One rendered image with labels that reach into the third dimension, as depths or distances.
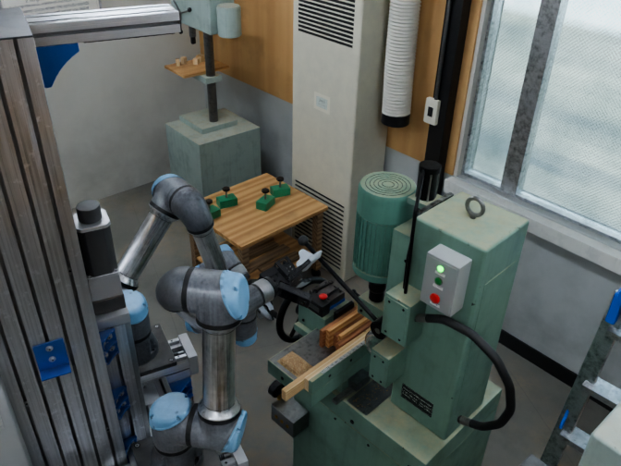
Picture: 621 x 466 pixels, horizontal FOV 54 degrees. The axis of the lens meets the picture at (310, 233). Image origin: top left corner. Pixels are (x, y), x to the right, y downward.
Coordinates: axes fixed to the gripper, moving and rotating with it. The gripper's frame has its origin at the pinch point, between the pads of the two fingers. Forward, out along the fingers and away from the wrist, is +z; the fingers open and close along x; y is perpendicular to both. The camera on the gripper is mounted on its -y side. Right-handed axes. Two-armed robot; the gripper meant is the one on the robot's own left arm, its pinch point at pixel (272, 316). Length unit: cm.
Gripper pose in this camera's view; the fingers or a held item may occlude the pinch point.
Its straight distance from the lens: 238.1
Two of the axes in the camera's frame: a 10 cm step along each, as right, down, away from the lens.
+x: -7.1, 3.7, -6.0
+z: 5.9, 7.7, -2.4
